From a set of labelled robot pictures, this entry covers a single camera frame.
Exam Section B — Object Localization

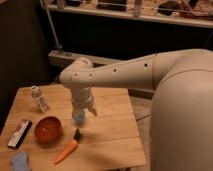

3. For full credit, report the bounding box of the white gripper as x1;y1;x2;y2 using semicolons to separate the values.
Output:
71;88;98;125

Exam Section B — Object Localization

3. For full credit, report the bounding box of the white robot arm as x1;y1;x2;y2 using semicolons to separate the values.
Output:
60;49;213;171

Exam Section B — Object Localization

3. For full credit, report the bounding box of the orange toy carrot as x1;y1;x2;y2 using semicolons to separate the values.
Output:
54;129;82;164

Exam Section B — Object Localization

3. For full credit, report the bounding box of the orange bowl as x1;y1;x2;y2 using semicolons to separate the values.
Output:
34;116;62;143

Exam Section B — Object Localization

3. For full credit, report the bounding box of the blue cloth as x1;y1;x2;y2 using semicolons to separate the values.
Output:
10;151;31;171

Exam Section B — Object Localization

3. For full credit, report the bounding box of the metal upright pole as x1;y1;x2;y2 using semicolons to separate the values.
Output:
43;0;63;51

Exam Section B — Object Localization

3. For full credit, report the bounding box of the metal shelf rail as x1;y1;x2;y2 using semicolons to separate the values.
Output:
48;4;213;29

